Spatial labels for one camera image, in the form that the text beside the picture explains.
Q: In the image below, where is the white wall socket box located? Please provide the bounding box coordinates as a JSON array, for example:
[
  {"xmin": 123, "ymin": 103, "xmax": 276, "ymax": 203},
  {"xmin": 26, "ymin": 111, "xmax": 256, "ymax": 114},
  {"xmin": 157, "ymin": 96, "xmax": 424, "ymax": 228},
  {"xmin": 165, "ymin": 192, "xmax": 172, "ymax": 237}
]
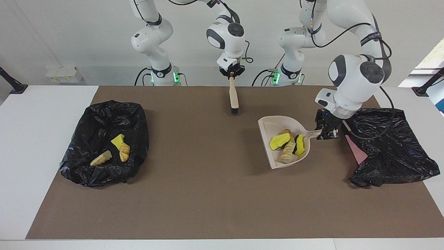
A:
[{"xmin": 45, "ymin": 67, "xmax": 84, "ymax": 84}]

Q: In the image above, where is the black camera stand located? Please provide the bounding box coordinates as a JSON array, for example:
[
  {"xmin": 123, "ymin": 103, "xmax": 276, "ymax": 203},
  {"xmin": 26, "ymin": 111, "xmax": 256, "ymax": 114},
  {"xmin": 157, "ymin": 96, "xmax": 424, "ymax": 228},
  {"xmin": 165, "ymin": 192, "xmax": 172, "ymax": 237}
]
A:
[
  {"xmin": 412, "ymin": 67, "xmax": 444, "ymax": 97},
  {"xmin": 0, "ymin": 67, "xmax": 28, "ymax": 95}
]

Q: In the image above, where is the pink plastic bin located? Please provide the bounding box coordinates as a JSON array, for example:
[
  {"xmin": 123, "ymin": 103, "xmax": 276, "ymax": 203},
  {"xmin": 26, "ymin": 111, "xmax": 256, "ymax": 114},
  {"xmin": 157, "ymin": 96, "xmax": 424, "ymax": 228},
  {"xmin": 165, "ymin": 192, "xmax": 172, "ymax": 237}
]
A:
[{"xmin": 347, "ymin": 135, "xmax": 368, "ymax": 165}]

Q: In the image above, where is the beige plastic dustpan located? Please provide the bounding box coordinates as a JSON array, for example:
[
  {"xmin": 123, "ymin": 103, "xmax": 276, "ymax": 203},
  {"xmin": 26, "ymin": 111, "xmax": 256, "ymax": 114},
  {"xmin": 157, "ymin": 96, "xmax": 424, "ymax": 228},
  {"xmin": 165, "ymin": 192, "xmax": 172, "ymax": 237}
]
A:
[{"xmin": 258, "ymin": 116, "xmax": 323, "ymax": 169}]

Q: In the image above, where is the orange striped foam chunk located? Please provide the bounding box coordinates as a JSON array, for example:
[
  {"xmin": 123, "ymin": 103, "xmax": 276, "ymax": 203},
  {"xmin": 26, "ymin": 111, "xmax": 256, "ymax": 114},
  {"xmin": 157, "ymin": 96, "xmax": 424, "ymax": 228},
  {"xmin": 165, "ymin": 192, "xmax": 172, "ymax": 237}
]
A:
[{"xmin": 119, "ymin": 142, "xmax": 131, "ymax": 163}]

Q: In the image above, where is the beige hand brush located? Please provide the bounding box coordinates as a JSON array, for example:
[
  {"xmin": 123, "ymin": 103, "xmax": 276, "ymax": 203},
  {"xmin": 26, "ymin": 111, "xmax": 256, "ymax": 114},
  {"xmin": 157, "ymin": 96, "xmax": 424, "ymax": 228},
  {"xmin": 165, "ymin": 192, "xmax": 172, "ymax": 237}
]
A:
[{"xmin": 229, "ymin": 77, "xmax": 240, "ymax": 115}]

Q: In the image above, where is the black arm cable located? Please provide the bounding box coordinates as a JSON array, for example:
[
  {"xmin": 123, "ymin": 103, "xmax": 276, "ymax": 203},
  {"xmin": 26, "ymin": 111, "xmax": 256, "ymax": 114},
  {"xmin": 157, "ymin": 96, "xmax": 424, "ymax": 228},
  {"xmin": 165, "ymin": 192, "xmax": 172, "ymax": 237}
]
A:
[
  {"xmin": 166, "ymin": 0, "xmax": 254, "ymax": 65},
  {"xmin": 302, "ymin": 0, "xmax": 396, "ymax": 140}
]

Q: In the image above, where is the black plastic trash bag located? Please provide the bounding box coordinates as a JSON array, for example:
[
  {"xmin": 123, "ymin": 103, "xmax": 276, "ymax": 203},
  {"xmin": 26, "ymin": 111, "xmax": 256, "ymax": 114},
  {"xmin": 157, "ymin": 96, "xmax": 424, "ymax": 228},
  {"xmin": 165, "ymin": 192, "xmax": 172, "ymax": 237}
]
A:
[
  {"xmin": 59, "ymin": 100, "xmax": 150, "ymax": 188},
  {"xmin": 341, "ymin": 108, "xmax": 440, "ymax": 188}
]

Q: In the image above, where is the yellow sponge piece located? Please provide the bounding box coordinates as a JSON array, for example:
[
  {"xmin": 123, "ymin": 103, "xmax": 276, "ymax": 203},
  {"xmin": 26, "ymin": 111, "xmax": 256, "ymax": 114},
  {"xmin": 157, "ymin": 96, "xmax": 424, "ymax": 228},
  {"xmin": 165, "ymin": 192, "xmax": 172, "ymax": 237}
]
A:
[
  {"xmin": 270, "ymin": 134, "xmax": 291, "ymax": 151},
  {"xmin": 292, "ymin": 134, "xmax": 306, "ymax": 156},
  {"xmin": 111, "ymin": 134, "xmax": 125, "ymax": 150}
]

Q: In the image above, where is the pale beige foam chunk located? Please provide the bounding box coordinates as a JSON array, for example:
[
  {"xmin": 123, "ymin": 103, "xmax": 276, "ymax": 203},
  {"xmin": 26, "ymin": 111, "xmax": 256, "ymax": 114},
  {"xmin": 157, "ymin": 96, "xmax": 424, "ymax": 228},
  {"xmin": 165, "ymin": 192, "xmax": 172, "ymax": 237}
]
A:
[{"xmin": 280, "ymin": 141, "xmax": 296, "ymax": 164}]

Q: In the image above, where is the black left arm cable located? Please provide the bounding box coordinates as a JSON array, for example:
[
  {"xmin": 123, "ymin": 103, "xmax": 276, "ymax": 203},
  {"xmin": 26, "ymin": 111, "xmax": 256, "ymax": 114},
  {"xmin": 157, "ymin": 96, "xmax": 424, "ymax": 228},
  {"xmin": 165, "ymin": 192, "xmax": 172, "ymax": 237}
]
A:
[{"xmin": 302, "ymin": 0, "xmax": 396, "ymax": 140}]

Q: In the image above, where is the pale green foam chunk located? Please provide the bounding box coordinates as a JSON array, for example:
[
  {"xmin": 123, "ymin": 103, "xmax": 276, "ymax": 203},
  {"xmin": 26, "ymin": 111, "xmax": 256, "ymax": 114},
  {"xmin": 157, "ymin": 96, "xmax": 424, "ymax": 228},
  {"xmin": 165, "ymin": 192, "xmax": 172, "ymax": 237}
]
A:
[{"xmin": 90, "ymin": 150, "xmax": 113, "ymax": 167}]

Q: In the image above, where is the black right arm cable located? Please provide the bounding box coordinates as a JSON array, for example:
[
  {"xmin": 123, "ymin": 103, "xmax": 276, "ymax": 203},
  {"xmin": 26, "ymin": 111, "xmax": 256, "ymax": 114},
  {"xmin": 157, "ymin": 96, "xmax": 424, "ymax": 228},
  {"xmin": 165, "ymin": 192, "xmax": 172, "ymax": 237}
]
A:
[{"xmin": 166, "ymin": 0, "xmax": 254, "ymax": 65}]

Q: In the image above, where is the brown table mat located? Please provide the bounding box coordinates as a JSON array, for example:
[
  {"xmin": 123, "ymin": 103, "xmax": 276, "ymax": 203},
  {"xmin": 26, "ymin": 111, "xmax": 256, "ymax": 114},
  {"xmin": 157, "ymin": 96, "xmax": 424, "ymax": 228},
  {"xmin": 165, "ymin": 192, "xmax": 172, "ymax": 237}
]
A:
[{"xmin": 25, "ymin": 86, "xmax": 444, "ymax": 240}]

